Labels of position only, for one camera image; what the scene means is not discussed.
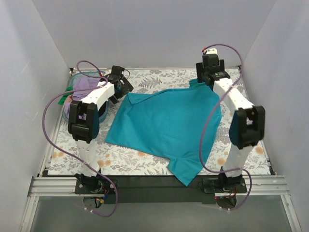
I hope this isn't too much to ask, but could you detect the lavender t-shirt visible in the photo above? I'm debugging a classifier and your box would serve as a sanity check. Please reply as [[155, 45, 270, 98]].
[[64, 76, 100, 117]]

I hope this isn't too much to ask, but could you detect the teal t-shirt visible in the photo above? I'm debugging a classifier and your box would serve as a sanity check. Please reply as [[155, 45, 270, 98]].
[[105, 79, 222, 186]]

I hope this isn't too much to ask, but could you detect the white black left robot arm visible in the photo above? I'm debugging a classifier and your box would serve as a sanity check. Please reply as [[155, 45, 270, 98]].
[[68, 66, 133, 193]]

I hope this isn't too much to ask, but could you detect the green t-shirt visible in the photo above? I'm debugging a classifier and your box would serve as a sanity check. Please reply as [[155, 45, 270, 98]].
[[57, 86, 73, 105]]

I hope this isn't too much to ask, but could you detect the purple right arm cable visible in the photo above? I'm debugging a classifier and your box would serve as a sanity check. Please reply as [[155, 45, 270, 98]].
[[199, 43, 253, 211]]

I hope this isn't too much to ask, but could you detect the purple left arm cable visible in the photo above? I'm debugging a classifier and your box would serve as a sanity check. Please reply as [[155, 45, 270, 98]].
[[42, 60, 119, 218]]

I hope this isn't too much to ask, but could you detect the clear teal plastic basket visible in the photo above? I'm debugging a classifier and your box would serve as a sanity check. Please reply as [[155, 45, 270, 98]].
[[62, 70, 111, 123]]

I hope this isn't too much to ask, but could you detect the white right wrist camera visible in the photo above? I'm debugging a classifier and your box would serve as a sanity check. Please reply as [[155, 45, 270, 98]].
[[202, 47, 218, 55]]

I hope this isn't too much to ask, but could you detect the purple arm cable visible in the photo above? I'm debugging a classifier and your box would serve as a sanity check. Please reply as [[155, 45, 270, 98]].
[[42, 60, 119, 218], [199, 43, 253, 211]]

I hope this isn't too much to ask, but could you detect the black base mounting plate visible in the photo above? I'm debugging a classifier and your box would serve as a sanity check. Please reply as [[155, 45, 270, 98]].
[[75, 174, 249, 204]]

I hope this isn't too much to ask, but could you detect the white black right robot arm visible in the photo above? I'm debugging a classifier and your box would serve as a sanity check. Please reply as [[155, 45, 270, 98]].
[[196, 49, 265, 192]]

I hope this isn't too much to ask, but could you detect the pink t-shirt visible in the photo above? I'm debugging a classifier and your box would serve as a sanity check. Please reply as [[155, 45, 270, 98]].
[[64, 94, 73, 107]]

